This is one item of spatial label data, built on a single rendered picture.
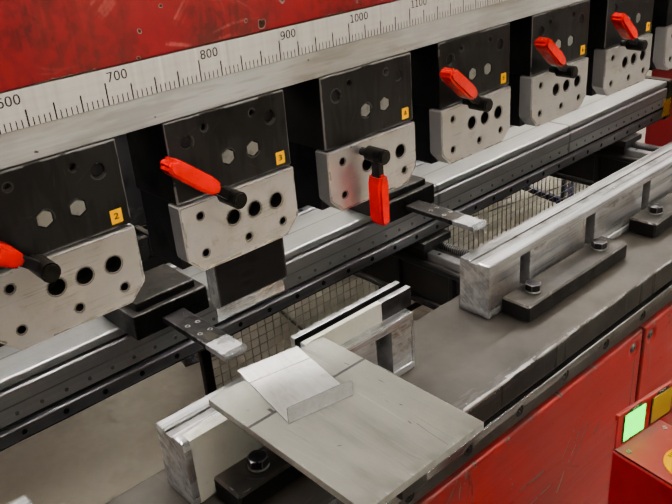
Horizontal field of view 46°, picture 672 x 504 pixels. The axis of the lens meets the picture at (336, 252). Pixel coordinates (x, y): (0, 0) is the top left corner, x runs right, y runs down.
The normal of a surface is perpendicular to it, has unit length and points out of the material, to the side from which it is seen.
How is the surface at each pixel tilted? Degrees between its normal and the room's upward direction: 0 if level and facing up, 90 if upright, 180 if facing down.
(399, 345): 90
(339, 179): 90
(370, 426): 0
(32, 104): 90
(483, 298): 90
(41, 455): 0
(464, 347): 0
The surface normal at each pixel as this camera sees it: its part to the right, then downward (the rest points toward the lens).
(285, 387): -0.07, -0.90
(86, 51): 0.68, 0.28
